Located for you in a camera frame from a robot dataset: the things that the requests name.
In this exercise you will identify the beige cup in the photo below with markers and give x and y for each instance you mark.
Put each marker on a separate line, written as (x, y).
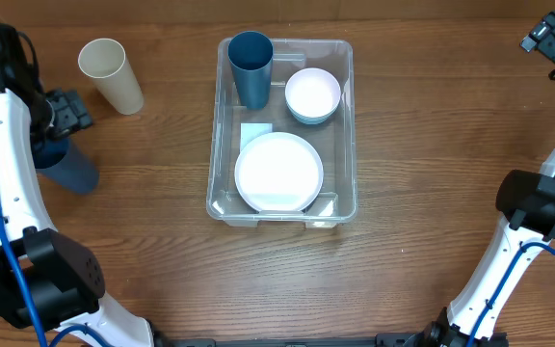
(106, 63)

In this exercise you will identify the clear plastic storage bin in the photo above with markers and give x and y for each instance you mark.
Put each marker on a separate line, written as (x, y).
(334, 139)

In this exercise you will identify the light blue bowl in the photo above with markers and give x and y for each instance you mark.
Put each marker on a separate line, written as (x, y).
(311, 120)

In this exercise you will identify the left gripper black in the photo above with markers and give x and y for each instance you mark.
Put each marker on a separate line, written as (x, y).
(73, 113)

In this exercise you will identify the blue cup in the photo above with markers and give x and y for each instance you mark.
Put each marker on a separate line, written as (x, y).
(251, 55)
(64, 163)

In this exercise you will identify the pink bowl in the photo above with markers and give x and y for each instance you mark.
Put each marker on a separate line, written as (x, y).
(312, 92)

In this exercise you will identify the pink plate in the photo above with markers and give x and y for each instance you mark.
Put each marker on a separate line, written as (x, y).
(279, 172)

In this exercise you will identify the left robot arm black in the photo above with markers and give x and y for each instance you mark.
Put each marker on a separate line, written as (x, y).
(48, 281)

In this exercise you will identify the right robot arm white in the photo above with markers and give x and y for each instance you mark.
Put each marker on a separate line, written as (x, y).
(526, 227)

